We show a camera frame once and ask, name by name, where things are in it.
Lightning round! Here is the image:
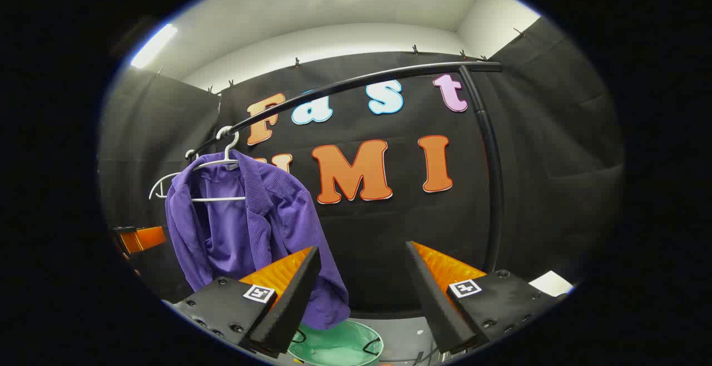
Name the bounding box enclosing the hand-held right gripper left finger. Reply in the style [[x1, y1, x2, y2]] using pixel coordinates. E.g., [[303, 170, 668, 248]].
[[161, 245, 322, 358]]

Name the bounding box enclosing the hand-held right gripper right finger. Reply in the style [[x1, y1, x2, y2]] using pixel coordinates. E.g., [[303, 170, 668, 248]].
[[405, 241, 568, 355]]

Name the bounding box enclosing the green laundry hamper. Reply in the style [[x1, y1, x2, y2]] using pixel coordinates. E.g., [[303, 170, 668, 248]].
[[288, 320, 384, 366]]

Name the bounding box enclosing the purple shirt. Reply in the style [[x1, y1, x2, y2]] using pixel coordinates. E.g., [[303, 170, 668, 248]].
[[165, 150, 350, 330]]

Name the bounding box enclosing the white clothes hanger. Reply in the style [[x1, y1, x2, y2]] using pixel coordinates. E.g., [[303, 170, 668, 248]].
[[149, 149, 198, 200], [189, 126, 248, 202]]

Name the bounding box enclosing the black clothes rack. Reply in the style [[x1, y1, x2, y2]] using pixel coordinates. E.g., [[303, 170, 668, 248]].
[[186, 61, 506, 275]]

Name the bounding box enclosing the black backdrop cloth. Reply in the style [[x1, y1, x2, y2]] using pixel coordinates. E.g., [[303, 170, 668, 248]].
[[99, 16, 626, 314]]

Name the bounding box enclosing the ceiling light panel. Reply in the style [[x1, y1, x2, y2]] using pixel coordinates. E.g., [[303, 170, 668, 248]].
[[131, 24, 179, 69]]

